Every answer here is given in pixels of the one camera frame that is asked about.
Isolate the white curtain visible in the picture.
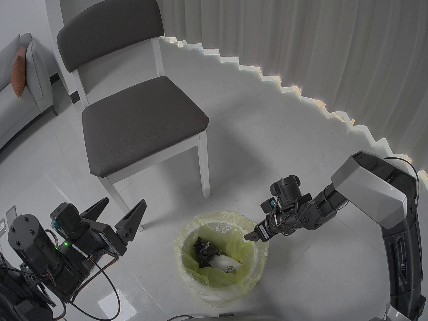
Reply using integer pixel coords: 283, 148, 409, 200
144, 0, 428, 175

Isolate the black plastic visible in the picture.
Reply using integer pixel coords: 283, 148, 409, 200
193, 236, 222, 269

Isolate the grey padded white-legged chair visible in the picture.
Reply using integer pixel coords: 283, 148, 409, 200
57, 0, 210, 232

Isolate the orange cushion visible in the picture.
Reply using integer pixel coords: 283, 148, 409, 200
12, 46, 27, 97

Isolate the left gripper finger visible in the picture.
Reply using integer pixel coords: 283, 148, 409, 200
80, 197, 110, 225
115, 199, 147, 245

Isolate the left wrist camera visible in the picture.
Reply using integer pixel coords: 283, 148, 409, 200
50, 203, 82, 239

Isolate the white trash bin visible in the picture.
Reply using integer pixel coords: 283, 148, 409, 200
174, 218, 268, 309

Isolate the yellow plastic bag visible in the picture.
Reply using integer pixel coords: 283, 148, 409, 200
173, 212, 270, 301

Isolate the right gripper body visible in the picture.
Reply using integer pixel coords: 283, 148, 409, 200
255, 217, 285, 243

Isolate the pale grey sofa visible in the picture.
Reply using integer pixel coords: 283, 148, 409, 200
0, 33, 58, 151

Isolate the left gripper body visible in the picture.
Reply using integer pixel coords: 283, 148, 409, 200
58, 217, 128, 271

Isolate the white printed wrapper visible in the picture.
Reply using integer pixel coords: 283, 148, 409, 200
209, 254, 242, 276

